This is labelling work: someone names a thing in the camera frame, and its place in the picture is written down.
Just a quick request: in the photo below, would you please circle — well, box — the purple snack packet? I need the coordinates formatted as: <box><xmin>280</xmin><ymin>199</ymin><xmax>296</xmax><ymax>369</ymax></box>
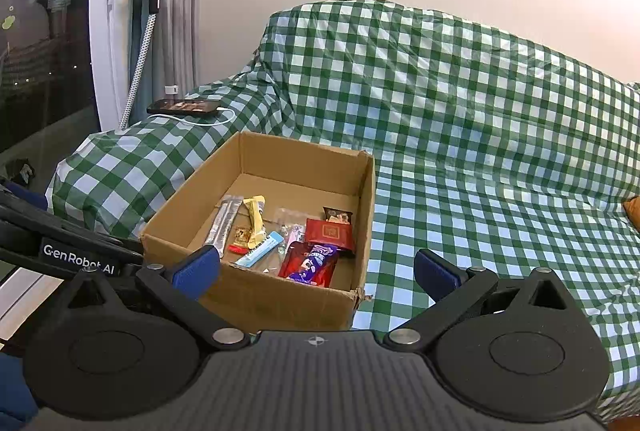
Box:
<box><xmin>291</xmin><ymin>243</ymin><xmax>337</xmax><ymax>287</ymax></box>

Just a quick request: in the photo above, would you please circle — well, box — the white window frame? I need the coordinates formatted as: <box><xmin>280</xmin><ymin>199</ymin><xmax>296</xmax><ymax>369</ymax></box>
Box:
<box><xmin>87</xmin><ymin>0</ymin><xmax>132</xmax><ymax>132</ymax></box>

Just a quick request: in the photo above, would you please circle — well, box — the yellow snack bar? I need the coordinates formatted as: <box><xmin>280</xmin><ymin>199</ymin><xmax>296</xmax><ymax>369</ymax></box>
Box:
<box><xmin>242</xmin><ymin>195</ymin><xmax>271</xmax><ymax>249</ymax></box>

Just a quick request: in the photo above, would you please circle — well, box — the light blue stick packet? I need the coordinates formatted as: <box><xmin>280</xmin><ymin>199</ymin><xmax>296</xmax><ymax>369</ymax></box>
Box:
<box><xmin>234</xmin><ymin>231</ymin><xmax>285</xmax><ymax>268</ymax></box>

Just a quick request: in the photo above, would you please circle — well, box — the teal curtain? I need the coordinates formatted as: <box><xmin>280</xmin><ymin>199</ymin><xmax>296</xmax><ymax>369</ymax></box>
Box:
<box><xmin>127</xmin><ymin>0</ymin><xmax>156</xmax><ymax>112</ymax></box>

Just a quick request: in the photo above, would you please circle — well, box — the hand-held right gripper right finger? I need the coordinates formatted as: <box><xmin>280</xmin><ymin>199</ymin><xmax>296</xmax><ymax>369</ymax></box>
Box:
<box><xmin>381</xmin><ymin>248</ymin><xmax>594</xmax><ymax>354</ymax></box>

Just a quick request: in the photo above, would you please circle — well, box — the black smartphone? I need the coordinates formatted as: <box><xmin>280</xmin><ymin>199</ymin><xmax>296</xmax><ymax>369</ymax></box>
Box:
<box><xmin>146</xmin><ymin>98</ymin><xmax>222</xmax><ymax>116</ymax></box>

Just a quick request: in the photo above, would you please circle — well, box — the person's blue clothing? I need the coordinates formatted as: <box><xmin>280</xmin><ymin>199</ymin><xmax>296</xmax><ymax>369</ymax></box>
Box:
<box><xmin>0</xmin><ymin>355</ymin><xmax>40</xmax><ymax>431</ymax></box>

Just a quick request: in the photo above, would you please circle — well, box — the brown chocolate packet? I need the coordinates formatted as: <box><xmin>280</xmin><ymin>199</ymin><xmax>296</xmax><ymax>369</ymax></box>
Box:
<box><xmin>322</xmin><ymin>206</ymin><xmax>356</xmax><ymax>226</ymax></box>

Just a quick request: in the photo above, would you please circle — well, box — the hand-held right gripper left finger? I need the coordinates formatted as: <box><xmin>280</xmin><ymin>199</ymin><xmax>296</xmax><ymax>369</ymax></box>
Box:
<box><xmin>36</xmin><ymin>245</ymin><xmax>252</xmax><ymax>354</ymax></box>

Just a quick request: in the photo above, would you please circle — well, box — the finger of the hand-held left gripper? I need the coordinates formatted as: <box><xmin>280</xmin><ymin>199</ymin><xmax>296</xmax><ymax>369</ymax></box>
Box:
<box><xmin>118</xmin><ymin>237</ymin><xmax>146</xmax><ymax>273</ymax></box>
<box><xmin>0</xmin><ymin>181</ymin><xmax>49</xmax><ymax>212</ymax></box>

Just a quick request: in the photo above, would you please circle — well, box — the cardboard box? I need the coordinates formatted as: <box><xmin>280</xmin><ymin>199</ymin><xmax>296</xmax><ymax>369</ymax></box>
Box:
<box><xmin>140</xmin><ymin>132</ymin><xmax>376</xmax><ymax>332</ymax></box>

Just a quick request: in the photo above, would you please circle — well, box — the white charging cable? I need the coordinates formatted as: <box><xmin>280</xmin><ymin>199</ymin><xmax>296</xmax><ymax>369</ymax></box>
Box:
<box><xmin>172</xmin><ymin>107</ymin><xmax>236</xmax><ymax>128</ymax></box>

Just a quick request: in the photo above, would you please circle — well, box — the small gold red candy packet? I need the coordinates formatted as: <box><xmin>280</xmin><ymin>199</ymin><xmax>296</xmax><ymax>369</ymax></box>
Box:
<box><xmin>228</xmin><ymin>225</ymin><xmax>252</xmax><ymax>255</ymax></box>

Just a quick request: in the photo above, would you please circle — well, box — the large red drink pouch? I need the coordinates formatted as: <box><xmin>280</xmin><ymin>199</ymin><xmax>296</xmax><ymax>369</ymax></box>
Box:
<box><xmin>276</xmin><ymin>241</ymin><xmax>335</xmax><ymax>288</ymax></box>

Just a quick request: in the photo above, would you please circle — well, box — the green white checkered cloth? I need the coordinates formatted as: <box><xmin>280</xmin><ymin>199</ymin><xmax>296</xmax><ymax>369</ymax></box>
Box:
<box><xmin>45</xmin><ymin>0</ymin><xmax>640</xmax><ymax>422</ymax></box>

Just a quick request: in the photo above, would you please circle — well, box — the silver stick packet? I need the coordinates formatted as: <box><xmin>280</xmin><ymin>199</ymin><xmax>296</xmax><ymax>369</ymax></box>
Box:
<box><xmin>204</xmin><ymin>194</ymin><xmax>244</xmax><ymax>248</ymax></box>

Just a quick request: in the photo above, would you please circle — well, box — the clear plastic candy bag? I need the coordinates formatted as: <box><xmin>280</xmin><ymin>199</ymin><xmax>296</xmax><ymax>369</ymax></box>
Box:
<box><xmin>272</xmin><ymin>207</ymin><xmax>308</xmax><ymax>257</ymax></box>

